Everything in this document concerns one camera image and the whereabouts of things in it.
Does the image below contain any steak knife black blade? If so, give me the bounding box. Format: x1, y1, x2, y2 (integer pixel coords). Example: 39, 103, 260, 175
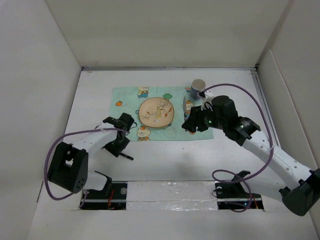
182, 96, 188, 121

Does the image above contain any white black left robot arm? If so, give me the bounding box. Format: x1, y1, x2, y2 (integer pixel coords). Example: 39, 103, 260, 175
44, 113, 135, 200

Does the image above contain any beige patterned plate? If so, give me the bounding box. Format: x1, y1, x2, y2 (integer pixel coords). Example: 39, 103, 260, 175
138, 97, 175, 128

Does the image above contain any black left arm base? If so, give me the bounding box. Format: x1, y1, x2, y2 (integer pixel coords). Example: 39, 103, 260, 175
79, 171, 128, 211

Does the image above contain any purple ceramic cup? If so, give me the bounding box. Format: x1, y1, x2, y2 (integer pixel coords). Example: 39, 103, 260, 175
190, 79, 206, 100

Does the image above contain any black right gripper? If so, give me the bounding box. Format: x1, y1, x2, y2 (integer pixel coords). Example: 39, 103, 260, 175
181, 103, 227, 133

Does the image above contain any mint green cartoon cloth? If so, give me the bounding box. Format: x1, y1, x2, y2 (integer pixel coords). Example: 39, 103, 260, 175
109, 86, 214, 142

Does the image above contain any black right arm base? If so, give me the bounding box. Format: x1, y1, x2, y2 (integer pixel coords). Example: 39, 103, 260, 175
211, 181, 264, 212

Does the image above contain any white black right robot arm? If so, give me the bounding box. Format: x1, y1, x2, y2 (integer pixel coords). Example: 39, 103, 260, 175
182, 91, 320, 216

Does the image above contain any silver fork black handle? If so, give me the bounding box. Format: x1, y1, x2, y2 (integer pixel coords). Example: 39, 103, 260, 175
119, 152, 134, 161

